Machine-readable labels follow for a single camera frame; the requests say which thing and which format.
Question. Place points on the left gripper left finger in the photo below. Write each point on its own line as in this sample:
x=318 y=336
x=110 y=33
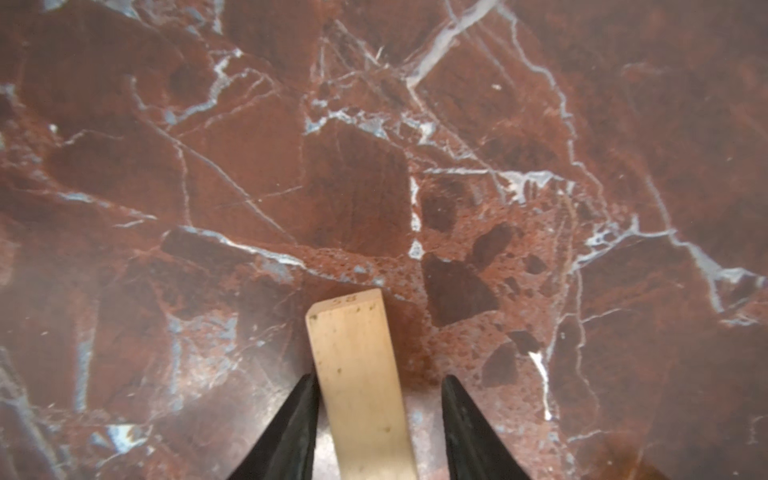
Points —
x=286 y=448

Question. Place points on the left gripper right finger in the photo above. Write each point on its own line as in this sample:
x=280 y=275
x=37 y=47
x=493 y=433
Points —
x=473 y=449

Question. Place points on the natural wood block top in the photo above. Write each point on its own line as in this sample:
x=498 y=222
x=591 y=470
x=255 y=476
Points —
x=358 y=376

